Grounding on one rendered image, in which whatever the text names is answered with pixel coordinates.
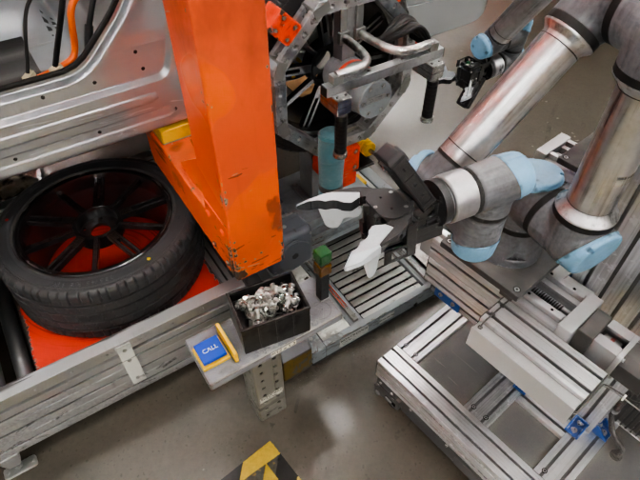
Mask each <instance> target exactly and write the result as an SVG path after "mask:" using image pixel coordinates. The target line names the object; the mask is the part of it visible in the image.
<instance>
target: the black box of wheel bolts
mask: <svg viewBox="0 0 640 480"><path fill-rule="evenodd" d="M226 297H227V299H228V304H229V309H230V317H231V320H232V322H233V325H234V326H235V329H236V331H237V334H238V336H239V339H240V341H241V344H242V346H243V349H244V352H245V354H247V353H250V352H253V351H255V350H260V349H262V348H264V347H267V346H269V345H272V344H275V343H278V342H280V341H283V340H286V339H288V338H291V337H293V336H295V335H298V334H301V333H303V332H306V331H309V330H310V304H309V302H308V300H307V298H306V297H305V295H304V293H303V292H302V290H301V288H300V286H299V284H298V282H297V280H296V279H295V277H294V275H293V273H292V271H290V272H287V273H284V274H281V275H278V276H275V277H272V278H270V279H267V280H264V281H261V282H258V283H255V284H252V285H249V286H246V287H244V288H241V289H238V290H233V291H230V292H227V293H226Z"/></svg>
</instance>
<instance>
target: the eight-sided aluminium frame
mask: <svg viewBox="0 0 640 480"><path fill-rule="evenodd" d="M372 1H374V2H375V3H376V5H377V6H378V7H379V8H380V9H381V10H382V11H383V12H384V13H385V14H386V15H387V16H388V17H389V18H390V20H391V21H392V20H393V19H394V18H395V17H396V16H397V15H399V14H402V13H405V14H407V15H409V14H408V13H407V12H406V10H405V9H404V8H403V7H402V6H401V5H400V4H399V2H398V1H397V0H305V1H304V2H302V3H301V7H300V8H299V10H298V11H297V12H296V13H295V15H294V16H293V19H294V20H295V21H296V22H298V23H299V24H300V25H301V26H302V28H301V29H300V31H299V32H298V33H297V35H296V36H295V38H294V39H293V41H292V42H291V44H290V45H289V46H288V47H286V46H285V45H284V44H283V43H281V42H280V41H279V40H278V41H277V42H276V44H275V45H274V47H273V48H272V50H271V51H270V53H269V55H270V80H271V93H272V105H273V118H274V131H275V133H276V134H277V135H279V136H281V137H282V138H283V139H286V140H288V141H290V142H292V143H293V144H295V145H296V146H298V147H300V148H302V149H304V150H307V151H308V152H310V153H312V154H313V155H314V156H318V137H316V138H313V137H311V136H309V135H308V134H306V133H304V132H302V131H301V130H299V129H298V128H296V127H294V126H292V125H291V124H289V123H288V110H287V92H286V70H287V69H288V67H289V66H290V64H291V62H292V61H293V60H294V58H295V57H296V55H297V54H298V52H299V51H300V49H302V47H303V46H304V44H305V43H306V42H307V40H308V39H309V37H310V35H311V34H312V32H313V31H314V29H315V28H316V26H317V25H318V24H319V22H320V21H321V19H322V18H323V16H324V15H326V14H330V13H333V12H337V11H340V10H341V9H344V8H348V9H349V8H352V7H356V5H358V4H362V3H364V4H366V3H368V2H372ZM414 44H415V41H414V40H412V39H411V38H409V34H408V35H406V36H404V37H401V38H399V39H397V40H394V46H410V45H414ZM410 75H411V69H408V70H404V71H401V72H398V73H395V74H394V75H392V76H391V77H390V80H389V81H388V82H389V83H390V86H391V98H390V101H389V103H388V105H387V106H386V108H385V109H384V110H383V111H382V112H381V113H380V114H378V115H377V116H375V117H372V118H364V117H361V118H360V119H359V120H358V121H357V122H355V123H352V124H350V125H348V130H347V146H349V145H352V144H354V143H356V142H359V141H361V140H366V139H367V138H369V137H371V136H372V134H373V133H375V132H376V129H377V128H378V127H379V125H380V124H381V123H382V121H383V120H384V119H385V117H386V116H387V115H388V113H389V112H390V110H391V109H392V108H393V106H394V105H395V104H396V103H397V101H398V100H399V99H400V97H401V96H402V95H403V93H405V92H406V90H407V88H408V87H409V85H410V80H411V78H410Z"/></svg>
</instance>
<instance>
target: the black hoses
mask: <svg viewBox="0 0 640 480"><path fill-rule="evenodd" d="M408 34H409V38H411V39H412V40H414V41H416V42H417V43H420V42H423V41H426V40H429V39H431V37H430V33H429V32H428V30H427V29H426V28H425V27H424V26H423V25H420V24H419V23H418V21H417V20H416V19H415V18H414V17H413V16H410V15H407V14H405V13H402V14H399V15H397V16H396V17H395V18H394V19H393V20H392V21H391V22H390V24H389V25H388V26H387V28H386V29H385V31H384V32H383V34H381V35H380V36H379V37H377V38H379V39H381V40H383V41H385V42H387V43H390V42H392V41H394V40H397V39H399V38H401V37H404V36H406V35H408Z"/></svg>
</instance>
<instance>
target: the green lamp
mask: <svg viewBox="0 0 640 480"><path fill-rule="evenodd" d="M331 258H332V252H331V251H330V249H329V248H328V247H327V246H326V245H322V246H320V247H318V248H316V249H314V250H313V259H314V260H315V261H316V262H317V263H318V265H319V266H320V267H322V266H324V265H326V264H328V263H329V262H331Z"/></svg>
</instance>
